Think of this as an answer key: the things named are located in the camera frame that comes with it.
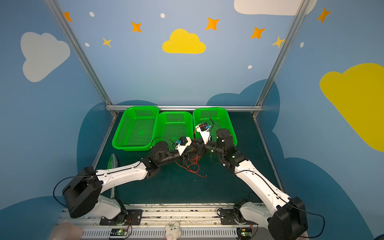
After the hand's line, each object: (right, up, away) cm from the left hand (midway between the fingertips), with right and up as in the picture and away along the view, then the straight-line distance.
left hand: (198, 146), depth 74 cm
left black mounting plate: (-35, -36, -1) cm, 50 cm away
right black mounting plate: (+15, -37, 0) cm, 40 cm away
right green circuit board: (+22, -43, -2) cm, 48 cm away
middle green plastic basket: (-18, +11, +34) cm, 40 cm away
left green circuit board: (-39, -42, -3) cm, 57 cm away
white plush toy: (-12, -39, -6) cm, 41 cm away
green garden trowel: (-52, -13, +17) cm, 57 cm away
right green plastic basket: (+17, +17, +42) cm, 49 cm away
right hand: (-2, +3, -1) cm, 4 cm away
